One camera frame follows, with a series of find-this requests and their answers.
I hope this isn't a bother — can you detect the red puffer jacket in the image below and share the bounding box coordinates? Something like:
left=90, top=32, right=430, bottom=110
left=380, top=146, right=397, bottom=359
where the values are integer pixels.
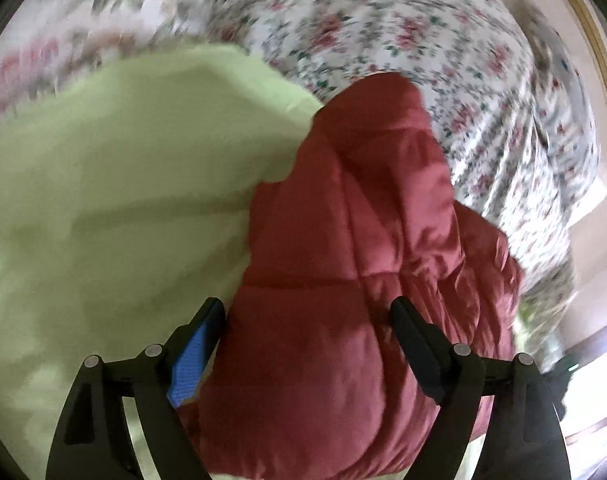
left=180, top=73, right=523, bottom=479

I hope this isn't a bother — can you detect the light green bed sheet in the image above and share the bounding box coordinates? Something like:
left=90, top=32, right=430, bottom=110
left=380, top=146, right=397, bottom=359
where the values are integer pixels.
left=0, top=44, right=321, bottom=479

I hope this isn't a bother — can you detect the rose pattern white quilt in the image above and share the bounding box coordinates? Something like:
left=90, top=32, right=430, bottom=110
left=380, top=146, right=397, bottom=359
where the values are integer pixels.
left=208, top=0, right=601, bottom=354

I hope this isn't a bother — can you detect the large floral blanket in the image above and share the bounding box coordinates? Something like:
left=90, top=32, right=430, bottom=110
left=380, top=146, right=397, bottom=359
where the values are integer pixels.
left=0, top=0, right=210, bottom=118

